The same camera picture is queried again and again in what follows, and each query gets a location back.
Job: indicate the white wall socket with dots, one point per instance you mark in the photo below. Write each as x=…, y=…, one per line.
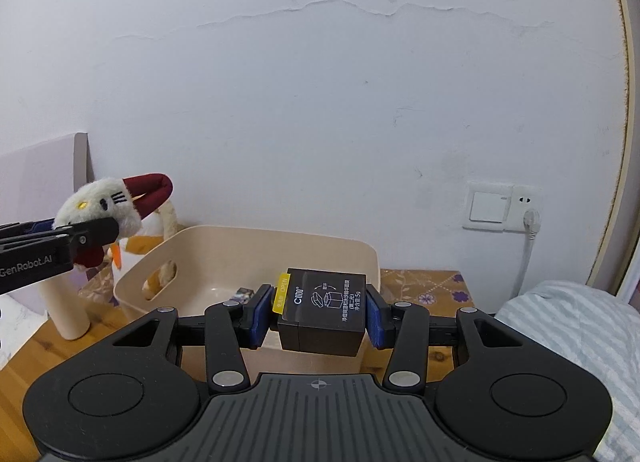
x=526, y=199

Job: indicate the orange and white plush toy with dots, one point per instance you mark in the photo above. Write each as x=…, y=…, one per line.
x=170, y=224

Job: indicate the small dark patterned cube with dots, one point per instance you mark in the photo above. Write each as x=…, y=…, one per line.
x=243, y=295

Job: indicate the white wall switch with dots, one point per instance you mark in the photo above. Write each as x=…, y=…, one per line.
x=490, y=206

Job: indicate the floral patterned table mat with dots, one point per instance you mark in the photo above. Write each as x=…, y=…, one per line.
x=430, y=292

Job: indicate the beige wooden frame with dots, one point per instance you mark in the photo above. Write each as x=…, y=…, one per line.
x=622, y=116

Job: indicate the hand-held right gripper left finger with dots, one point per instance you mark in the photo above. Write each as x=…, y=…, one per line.
x=260, y=318

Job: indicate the lilac board panel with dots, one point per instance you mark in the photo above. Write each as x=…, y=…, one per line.
x=35, y=176

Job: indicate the cream thermos bottle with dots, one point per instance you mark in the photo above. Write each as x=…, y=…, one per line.
x=67, y=307

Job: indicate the beige plastic container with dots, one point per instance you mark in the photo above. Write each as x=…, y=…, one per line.
x=210, y=257

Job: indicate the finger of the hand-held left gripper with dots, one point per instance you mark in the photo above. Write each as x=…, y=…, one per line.
x=35, y=228
x=95, y=234

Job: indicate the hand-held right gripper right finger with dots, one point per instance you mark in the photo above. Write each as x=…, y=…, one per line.
x=376, y=322

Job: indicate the white cat plush red bow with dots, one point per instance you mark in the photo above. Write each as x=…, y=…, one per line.
x=95, y=202

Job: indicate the small black box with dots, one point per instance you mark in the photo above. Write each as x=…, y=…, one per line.
x=320, y=312

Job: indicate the blue striped bedding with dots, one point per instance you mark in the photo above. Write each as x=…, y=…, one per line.
x=575, y=337

